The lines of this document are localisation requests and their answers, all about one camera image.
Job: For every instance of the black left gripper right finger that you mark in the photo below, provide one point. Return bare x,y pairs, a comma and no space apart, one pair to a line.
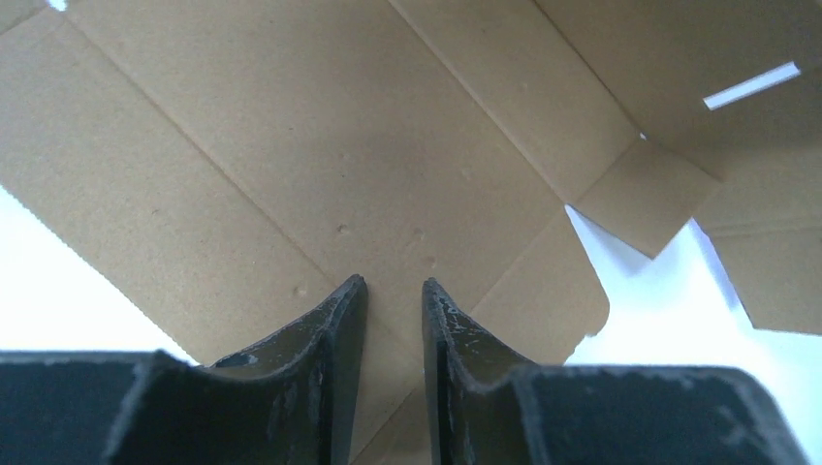
489,404

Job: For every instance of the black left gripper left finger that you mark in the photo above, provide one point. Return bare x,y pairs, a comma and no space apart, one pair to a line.
289,398

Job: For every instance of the brown cardboard box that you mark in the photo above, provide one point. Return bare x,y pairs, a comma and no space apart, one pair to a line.
224,163

